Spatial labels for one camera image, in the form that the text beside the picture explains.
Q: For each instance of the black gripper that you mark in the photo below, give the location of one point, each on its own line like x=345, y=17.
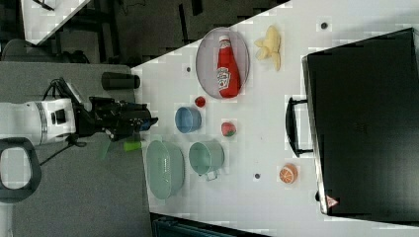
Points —
x=118, y=119

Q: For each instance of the green oval colander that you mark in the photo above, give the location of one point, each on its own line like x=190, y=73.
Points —
x=165, y=168

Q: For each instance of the red plush strawberry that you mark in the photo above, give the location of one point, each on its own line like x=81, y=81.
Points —
x=228, y=129

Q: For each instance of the blue bowl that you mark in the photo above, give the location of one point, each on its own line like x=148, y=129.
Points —
x=188, y=119

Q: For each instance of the small red plush tomato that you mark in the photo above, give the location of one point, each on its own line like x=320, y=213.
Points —
x=200, y=102

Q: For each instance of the black toaster oven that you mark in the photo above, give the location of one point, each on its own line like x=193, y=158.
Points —
x=363, y=111

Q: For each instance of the yellow plush banana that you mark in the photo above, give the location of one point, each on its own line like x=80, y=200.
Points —
x=269, y=47

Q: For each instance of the green pot with handle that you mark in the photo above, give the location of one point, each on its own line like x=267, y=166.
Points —
x=206, y=158

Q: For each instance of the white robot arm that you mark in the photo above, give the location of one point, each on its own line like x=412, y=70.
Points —
x=44, y=122

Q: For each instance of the black cylinder on stand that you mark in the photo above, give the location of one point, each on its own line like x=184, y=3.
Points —
x=119, y=81

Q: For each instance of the orange slice plush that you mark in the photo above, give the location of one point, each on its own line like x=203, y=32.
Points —
x=288, y=173

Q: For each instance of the blue metal frame rail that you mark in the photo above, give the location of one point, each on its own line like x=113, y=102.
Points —
x=167, y=226

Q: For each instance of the green slotted spatula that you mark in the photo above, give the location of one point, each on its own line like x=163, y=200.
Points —
x=108, y=149

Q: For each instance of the red plush ketchup bottle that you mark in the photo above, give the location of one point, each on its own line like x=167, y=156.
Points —
x=227, y=73

